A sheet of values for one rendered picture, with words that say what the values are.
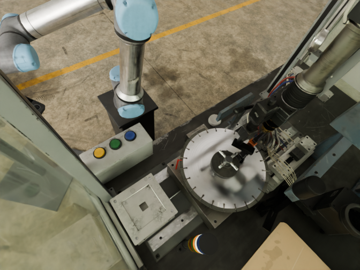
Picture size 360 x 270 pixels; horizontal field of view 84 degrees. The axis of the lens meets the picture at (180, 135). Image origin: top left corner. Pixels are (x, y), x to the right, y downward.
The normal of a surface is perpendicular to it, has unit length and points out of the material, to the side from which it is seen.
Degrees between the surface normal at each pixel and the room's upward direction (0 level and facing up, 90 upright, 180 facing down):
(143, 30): 83
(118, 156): 0
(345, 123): 90
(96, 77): 0
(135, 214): 0
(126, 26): 83
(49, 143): 90
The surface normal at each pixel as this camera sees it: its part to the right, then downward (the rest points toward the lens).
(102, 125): 0.10, -0.48
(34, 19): 0.09, 0.33
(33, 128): 0.60, 0.73
